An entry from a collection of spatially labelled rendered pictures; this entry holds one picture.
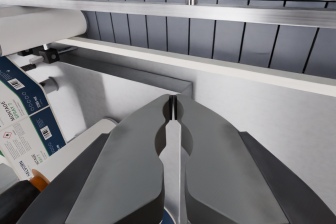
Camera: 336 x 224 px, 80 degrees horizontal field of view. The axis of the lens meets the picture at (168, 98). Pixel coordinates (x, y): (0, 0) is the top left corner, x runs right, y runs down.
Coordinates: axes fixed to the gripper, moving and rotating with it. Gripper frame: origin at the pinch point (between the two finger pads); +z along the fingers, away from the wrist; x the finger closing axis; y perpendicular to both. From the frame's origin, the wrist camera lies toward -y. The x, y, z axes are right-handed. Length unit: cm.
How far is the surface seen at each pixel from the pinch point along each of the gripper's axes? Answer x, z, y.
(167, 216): -2, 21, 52
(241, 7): 6.0, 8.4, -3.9
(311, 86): 14.8, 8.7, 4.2
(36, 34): -21.3, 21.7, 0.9
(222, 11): 4.6, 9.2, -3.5
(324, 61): 17.3, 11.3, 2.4
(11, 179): -146, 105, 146
